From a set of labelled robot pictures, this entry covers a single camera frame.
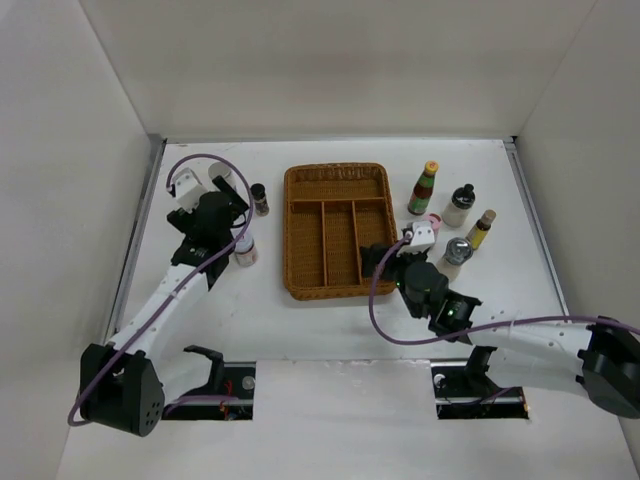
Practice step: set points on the small dark pepper jar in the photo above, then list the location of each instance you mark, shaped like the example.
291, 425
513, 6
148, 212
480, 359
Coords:
259, 197

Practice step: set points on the brown wicker divided tray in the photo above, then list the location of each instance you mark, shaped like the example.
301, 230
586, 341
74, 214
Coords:
331, 211

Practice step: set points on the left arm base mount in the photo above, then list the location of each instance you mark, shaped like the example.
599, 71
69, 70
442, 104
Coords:
203, 386

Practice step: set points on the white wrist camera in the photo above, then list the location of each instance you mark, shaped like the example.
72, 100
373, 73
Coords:
187, 189
419, 237

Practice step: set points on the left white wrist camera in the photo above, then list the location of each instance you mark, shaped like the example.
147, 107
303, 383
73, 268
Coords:
187, 189

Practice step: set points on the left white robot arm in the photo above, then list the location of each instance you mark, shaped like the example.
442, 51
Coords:
126, 384

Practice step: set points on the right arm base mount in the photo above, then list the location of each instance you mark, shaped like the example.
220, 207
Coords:
463, 391

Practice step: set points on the pink lid spice jar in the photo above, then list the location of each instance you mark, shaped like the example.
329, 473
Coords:
436, 222

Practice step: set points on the black cap white powder bottle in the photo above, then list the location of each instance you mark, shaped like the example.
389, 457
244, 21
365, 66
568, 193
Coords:
459, 206

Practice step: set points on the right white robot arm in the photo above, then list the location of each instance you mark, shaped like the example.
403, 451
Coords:
592, 357

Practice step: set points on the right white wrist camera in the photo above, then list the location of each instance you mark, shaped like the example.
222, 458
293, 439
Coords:
419, 237

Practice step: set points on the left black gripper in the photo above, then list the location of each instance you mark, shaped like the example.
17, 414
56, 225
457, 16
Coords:
184, 221

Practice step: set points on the grey cap blue label jar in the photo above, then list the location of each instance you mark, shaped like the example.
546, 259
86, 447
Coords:
218, 169

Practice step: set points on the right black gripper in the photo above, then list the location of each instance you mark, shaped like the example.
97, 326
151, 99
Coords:
369, 255

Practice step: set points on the red label white lid jar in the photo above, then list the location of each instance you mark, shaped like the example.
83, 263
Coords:
245, 251

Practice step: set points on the small yellow oil bottle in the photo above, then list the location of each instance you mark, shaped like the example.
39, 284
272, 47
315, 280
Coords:
480, 229

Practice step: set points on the yellow cap chili sauce bottle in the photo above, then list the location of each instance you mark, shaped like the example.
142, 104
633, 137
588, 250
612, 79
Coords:
423, 189

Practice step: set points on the silver cap glass shaker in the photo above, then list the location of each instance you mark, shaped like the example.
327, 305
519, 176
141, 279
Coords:
457, 252

